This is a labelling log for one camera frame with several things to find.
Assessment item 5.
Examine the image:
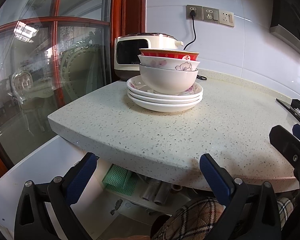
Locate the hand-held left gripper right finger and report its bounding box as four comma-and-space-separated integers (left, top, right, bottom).
199, 153, 283, 240

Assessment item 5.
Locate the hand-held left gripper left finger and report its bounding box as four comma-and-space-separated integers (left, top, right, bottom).
14, 152, 98, 240

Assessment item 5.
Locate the white pink-flowered plate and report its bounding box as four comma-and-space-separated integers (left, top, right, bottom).
127, 91, 204, 104
128, 95, 203, 113
126, 75, 204, 98

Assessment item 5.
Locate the large white green-rimmed bowl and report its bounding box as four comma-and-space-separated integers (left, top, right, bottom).
139, 65, 199, 95

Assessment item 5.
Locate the white grey-flowered bowl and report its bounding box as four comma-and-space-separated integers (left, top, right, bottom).
137, 54, 201, 71

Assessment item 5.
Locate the red-banded white bowl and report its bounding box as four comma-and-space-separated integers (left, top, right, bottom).
139, 48, 200, 61

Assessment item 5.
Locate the black glass gas stove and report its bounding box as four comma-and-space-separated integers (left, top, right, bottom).
276, 98, 300, 127

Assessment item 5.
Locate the green zigzag cloth pack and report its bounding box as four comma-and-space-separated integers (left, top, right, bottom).
102, 164, 138, 197

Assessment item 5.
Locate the ornate upholstered chair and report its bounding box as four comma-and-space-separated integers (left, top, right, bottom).
59, 36, 102, 98
11, 70, 47, 133

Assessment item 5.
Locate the stainless range hood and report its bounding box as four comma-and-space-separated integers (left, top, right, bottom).
270, 0, 300, 63

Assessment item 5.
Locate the cream rice cooker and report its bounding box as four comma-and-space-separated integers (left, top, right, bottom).
114, 32, 184, 82

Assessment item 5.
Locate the wooden framed glass door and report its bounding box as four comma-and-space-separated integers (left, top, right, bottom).
0, 0, 147, 183

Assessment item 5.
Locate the small metal bracket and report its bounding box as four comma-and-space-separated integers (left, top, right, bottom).
110, 199, 123, 215

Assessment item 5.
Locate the grey wall socket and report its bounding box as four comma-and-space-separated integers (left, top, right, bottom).
186, 4, 203, 20
219, 9, 235, 27
202, 6, 220, 22

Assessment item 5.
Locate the black power cable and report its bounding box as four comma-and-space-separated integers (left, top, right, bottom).
182, 10, 208, 81

